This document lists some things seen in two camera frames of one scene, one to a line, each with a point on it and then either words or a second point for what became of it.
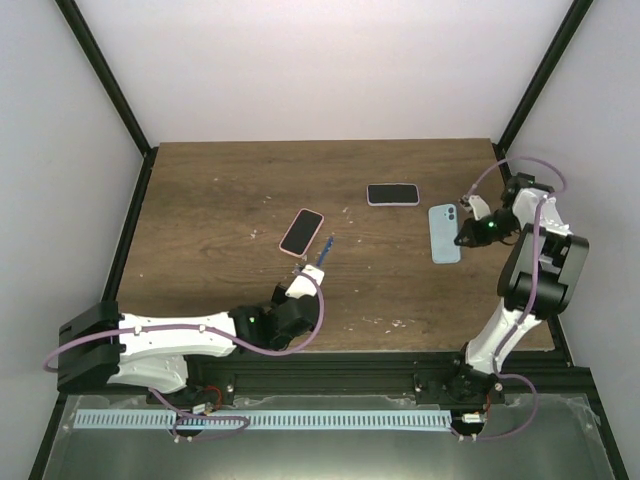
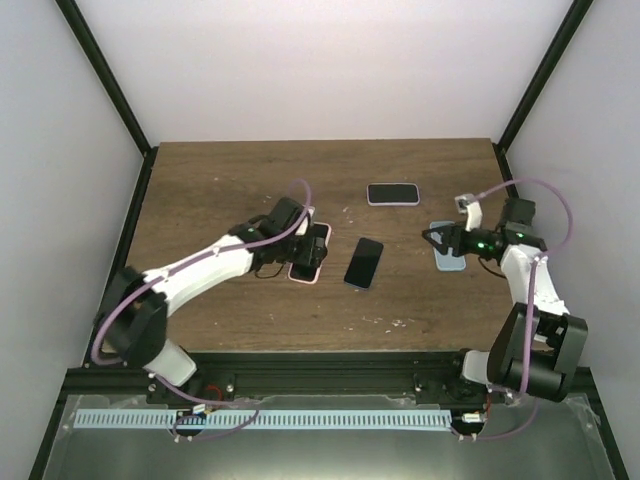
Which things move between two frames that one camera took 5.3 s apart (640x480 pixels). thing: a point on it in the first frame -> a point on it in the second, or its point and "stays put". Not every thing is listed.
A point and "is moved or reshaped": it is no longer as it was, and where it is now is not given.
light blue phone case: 443,224 is moved or reshaped
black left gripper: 277,293 -> 311,254
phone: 302,232 is moved or reshaped
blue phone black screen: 325,250 is moved or reshaped
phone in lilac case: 392,194 stays put
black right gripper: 475,240 -> 448,232
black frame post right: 572,20 stays put
